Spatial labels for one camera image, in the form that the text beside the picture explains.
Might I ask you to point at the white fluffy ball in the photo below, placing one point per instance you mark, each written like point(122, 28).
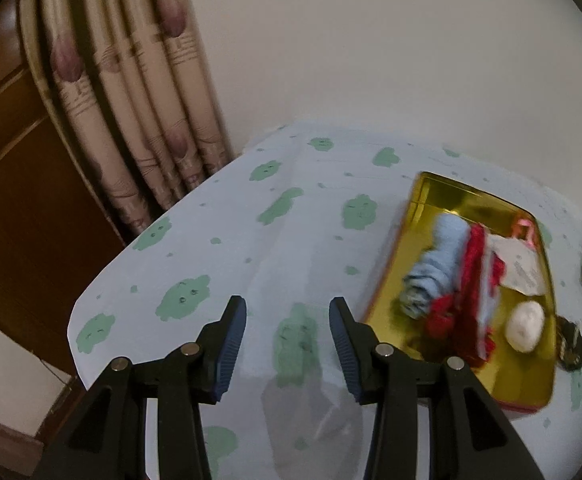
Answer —
point(525, 327)

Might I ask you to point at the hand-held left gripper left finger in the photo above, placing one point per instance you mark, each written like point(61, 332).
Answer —
point(228, 350)

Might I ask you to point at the pink floral packet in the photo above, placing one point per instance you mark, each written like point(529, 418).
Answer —
point(521, 265)

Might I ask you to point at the red trimmed white cloth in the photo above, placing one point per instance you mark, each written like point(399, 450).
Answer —
point(471, 280)

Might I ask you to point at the brown wooden furniture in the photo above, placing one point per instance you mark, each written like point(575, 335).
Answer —
point(21, 210)

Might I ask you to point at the beige printed curtain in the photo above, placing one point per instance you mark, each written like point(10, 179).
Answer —
point(121, 85)

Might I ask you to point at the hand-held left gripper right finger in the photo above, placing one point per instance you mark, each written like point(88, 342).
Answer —
point(346, 350)

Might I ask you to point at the light blue towel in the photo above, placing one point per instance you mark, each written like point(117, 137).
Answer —
point(436, 270)

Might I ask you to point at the cloud print bed sheet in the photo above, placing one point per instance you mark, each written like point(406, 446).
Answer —
point(271, 260)

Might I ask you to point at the red tin box gold interior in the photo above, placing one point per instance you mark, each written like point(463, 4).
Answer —
point(521, 385)

